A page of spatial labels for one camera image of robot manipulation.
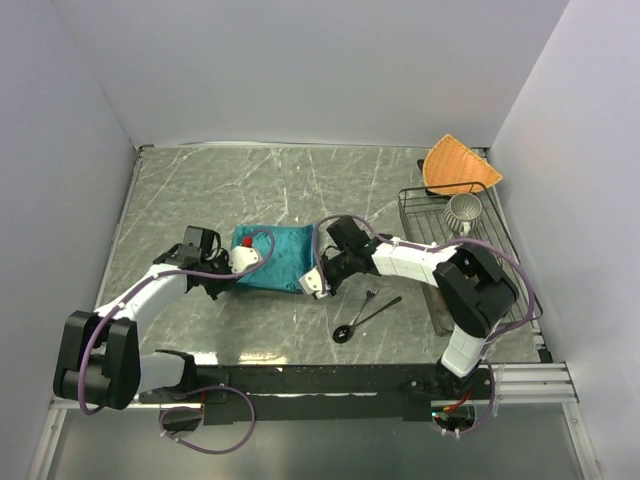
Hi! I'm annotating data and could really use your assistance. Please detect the teal satin napkin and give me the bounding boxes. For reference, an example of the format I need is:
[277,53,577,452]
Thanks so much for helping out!
[231,224,315,293]

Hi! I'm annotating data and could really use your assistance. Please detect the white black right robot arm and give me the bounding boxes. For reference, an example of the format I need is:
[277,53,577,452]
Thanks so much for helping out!
[299,215,519,399]

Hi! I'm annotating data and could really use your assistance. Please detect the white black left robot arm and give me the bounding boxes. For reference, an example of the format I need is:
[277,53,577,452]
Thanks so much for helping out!
[53,226,255,412]

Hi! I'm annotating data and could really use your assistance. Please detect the silver fork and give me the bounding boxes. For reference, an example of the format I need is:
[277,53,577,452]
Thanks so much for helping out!
[349,283,380,326]

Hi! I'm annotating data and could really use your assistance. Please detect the black spoon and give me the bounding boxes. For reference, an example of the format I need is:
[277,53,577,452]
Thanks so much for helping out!
[332,296,403,344]

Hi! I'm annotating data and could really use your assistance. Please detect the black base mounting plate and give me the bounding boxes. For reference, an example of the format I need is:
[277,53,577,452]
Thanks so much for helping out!
[139,363,493,425]

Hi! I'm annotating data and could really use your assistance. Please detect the orange woven fan basket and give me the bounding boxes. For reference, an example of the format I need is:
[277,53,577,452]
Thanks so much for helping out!
[422,134,503,196]

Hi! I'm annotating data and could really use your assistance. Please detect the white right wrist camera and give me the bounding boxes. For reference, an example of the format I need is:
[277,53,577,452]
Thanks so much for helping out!
[298,267,325,299]

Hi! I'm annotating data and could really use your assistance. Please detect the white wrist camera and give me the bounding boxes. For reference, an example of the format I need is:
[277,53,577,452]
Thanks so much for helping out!
[298,267,325,299]
[229,236,263,274]

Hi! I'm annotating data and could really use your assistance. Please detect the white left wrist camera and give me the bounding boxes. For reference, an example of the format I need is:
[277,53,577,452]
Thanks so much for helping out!
[229,236,263,274]

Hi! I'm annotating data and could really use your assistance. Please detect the black wire dish rack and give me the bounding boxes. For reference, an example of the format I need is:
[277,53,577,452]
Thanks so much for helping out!
[398,181,545,337]

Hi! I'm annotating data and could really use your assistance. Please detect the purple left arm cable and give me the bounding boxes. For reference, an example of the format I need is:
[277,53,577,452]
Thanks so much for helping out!
[79,229,277,455]

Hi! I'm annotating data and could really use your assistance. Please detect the aluminium rail frame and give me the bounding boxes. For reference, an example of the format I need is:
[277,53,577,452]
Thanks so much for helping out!
[29,363,599,479]

